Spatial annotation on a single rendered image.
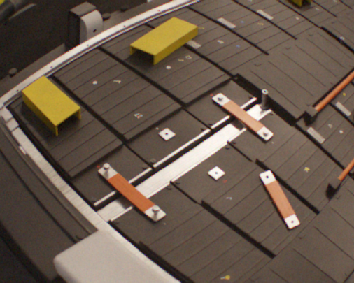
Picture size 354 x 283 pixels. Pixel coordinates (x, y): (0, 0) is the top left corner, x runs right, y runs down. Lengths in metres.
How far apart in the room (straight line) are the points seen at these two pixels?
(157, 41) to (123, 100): 0.18
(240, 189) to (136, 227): 0.20
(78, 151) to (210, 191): 0.25
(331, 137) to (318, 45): 0.35
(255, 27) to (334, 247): 0.72
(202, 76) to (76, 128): 0.29
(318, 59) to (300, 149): 0.34
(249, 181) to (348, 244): 0.30
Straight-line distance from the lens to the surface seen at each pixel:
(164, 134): 1.30
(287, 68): 1.48
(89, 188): 1.22
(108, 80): 1.41
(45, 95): 1.35
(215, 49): 1.50
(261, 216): 1.17
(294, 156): 1.29
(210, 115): 1.35
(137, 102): 1.35
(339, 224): 1.18
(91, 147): 1.27
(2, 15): 1.07
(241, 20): 1.64
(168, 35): 1.49
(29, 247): 1.01
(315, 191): 1.23
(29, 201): 1.07
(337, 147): 1.34
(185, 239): 1.13
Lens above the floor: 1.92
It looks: 46 degrees down
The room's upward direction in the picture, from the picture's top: 2 degrees clockwise
